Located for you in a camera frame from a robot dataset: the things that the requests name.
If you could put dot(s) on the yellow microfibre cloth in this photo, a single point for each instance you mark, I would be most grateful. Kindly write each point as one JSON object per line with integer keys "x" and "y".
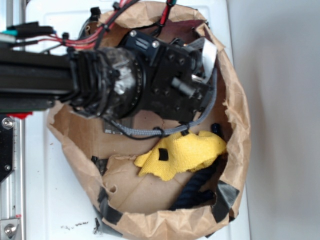
{"x": 180, "y": 153}

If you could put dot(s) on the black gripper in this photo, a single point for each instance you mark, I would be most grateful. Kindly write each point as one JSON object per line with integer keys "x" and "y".
{"x": 174, "y": 77}

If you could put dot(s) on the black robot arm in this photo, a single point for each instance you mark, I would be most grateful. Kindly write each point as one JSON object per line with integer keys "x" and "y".
{"x": 96, "y": 83}

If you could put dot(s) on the black mounting plate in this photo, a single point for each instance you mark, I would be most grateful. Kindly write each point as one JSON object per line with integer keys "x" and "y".
{"x": 5, "y": 147}

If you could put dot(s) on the aluminium frame rail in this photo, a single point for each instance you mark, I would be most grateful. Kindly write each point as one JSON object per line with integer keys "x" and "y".
{"x": 12, "y": 180}

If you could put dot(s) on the brown paper bag tray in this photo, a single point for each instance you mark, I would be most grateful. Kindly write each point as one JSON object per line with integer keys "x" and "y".
{"x": 138, "y": 207}

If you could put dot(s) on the grey metal bracket plate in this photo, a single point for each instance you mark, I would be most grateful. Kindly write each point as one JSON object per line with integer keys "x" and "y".
{"x": 110, "y": 129}

